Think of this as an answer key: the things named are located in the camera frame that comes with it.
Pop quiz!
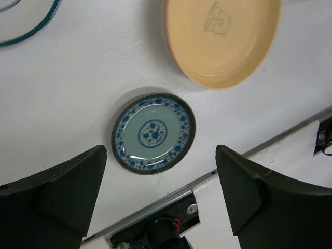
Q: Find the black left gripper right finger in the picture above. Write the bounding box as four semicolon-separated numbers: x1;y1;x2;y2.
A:
215;145;331;248

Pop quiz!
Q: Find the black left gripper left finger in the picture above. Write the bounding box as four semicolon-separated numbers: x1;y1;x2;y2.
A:
1;145;107;248

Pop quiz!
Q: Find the blue green patterned plate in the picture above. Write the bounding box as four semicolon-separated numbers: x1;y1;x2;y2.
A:
111;93;196;175

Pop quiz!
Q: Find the beige yellow plate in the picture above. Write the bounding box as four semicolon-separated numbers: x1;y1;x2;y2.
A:
163;1;282;90

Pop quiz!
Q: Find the white green rim plate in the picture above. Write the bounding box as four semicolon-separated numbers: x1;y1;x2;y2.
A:
1;0;61;47

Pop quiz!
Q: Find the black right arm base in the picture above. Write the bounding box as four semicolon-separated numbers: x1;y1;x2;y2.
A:
314;117;331;156

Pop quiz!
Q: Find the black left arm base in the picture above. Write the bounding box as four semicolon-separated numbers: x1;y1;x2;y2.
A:
108;193;200;248

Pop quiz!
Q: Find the aluminium table edge rail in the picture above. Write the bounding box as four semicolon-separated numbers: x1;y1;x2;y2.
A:
82;107;331;248

